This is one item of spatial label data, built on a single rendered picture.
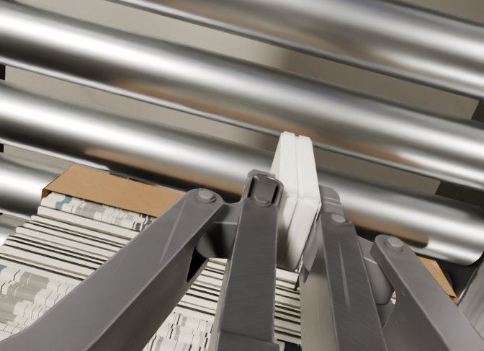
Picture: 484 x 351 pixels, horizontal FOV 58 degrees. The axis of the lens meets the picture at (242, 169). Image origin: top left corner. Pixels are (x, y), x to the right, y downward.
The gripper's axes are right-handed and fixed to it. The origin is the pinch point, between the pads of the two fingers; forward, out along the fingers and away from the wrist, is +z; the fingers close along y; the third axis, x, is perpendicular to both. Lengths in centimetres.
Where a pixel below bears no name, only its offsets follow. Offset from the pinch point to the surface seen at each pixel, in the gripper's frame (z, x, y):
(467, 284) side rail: 13.2, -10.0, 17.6
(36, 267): 1.5, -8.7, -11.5
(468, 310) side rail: 13.0, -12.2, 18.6
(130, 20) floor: 93, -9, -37
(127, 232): 6.5, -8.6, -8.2
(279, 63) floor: 93, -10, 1
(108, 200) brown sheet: 8.5, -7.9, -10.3
